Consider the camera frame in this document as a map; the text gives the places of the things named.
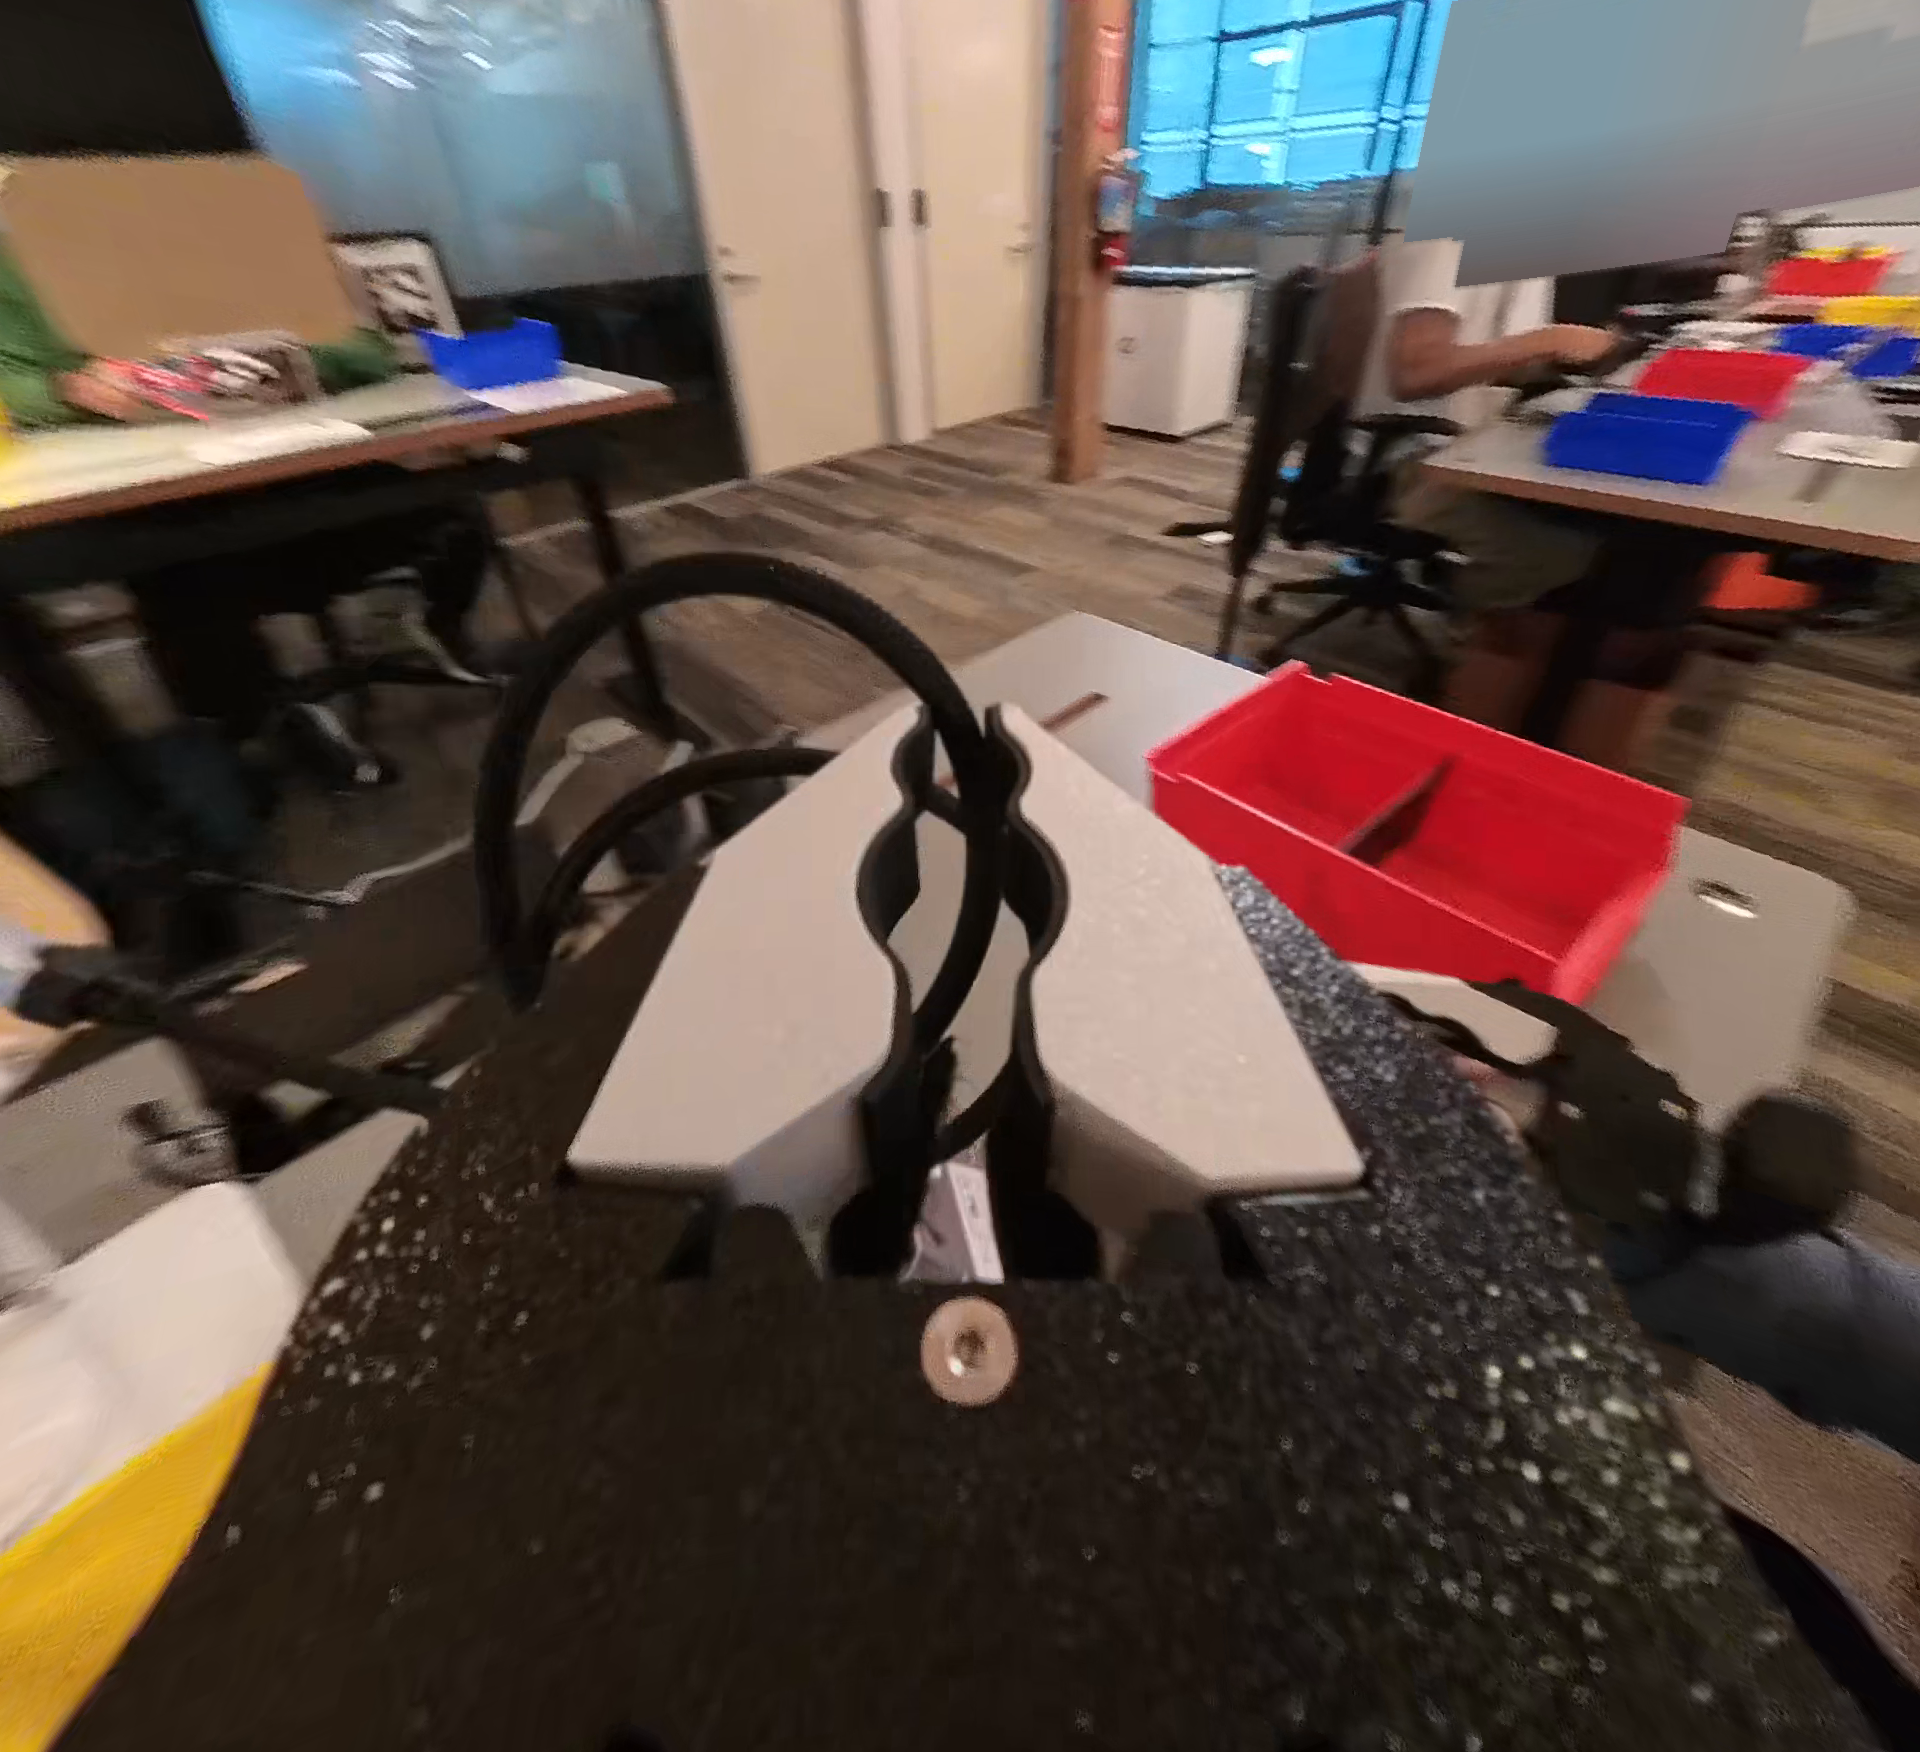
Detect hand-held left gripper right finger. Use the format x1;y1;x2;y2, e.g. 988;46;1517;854
983;705;1368;1281

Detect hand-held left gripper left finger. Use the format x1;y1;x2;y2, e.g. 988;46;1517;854
567;702;962;1281

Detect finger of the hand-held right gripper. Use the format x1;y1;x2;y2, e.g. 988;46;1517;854
1353;963;1566;1071

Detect silver and black adapter hub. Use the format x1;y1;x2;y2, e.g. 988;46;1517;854
908;1159;1004;1286

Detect thick black hub cable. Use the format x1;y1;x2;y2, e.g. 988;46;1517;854
475;554;1011;1191

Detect person's right forearm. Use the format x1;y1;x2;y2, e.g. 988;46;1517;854
1611;1220;1920;1462

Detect orange stool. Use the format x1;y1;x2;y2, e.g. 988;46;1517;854
1702;552;1823;616

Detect blue plastic bin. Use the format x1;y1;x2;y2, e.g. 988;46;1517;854
417;314;565;389
1546;394;1755;486
1777;325;1920;382

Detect black office chair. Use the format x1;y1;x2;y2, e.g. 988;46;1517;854
1171;258;1479;666

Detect grey work table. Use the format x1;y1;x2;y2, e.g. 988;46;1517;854
1418;402;1920;569

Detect white low cabinet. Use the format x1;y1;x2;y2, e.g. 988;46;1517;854
1108;267;1258;437

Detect long wooden table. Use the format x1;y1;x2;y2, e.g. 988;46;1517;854
0;364;677;733

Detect white sheet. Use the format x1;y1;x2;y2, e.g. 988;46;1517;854
0;1182;308;1545

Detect framed black white tag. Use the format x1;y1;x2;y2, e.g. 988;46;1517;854
332;233;464;336

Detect large paned window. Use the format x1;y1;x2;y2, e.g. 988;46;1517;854
1131;0;1548;193

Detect wooden post red signs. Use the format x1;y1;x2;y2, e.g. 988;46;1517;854
1046;0;1141;486

